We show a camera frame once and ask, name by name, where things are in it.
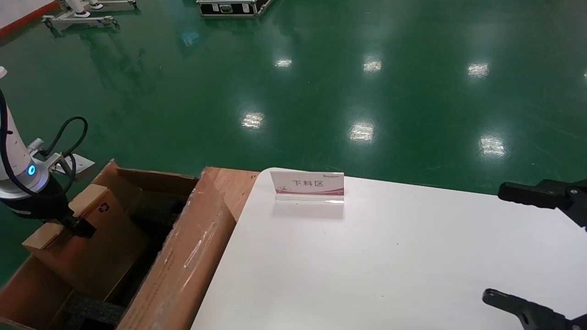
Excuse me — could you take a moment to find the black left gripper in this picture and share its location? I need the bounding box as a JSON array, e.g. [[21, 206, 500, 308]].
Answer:
[[19, 176, 97, 239]]

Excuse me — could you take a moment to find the black aluminium flight case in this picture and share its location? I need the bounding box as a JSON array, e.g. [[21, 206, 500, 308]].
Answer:
[[197, 0, 276, 18]]

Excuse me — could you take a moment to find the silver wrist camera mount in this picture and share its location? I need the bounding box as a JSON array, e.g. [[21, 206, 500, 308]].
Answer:
[[28, 137, 95, 182]]

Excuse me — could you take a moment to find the white wheeled stand base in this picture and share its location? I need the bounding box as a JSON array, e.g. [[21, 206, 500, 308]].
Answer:
[[60, 0, 138, 12], [44, 14, 121, 33]]

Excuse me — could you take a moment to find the small cardboard box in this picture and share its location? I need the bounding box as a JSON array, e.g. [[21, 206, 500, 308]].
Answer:
[[23, 183, 153, 299]]

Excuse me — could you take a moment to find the acrylic sign with red stripe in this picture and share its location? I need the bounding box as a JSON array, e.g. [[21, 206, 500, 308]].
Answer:
[[270, 170, 345, 205]]

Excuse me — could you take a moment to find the large open cardboard box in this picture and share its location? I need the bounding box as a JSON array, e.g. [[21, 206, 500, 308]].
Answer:
[[0, 159, 238, 330]]

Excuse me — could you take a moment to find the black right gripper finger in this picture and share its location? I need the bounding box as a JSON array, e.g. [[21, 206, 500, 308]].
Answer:
[[498, 179, 587, 228], [482, 289, 587, 330]]

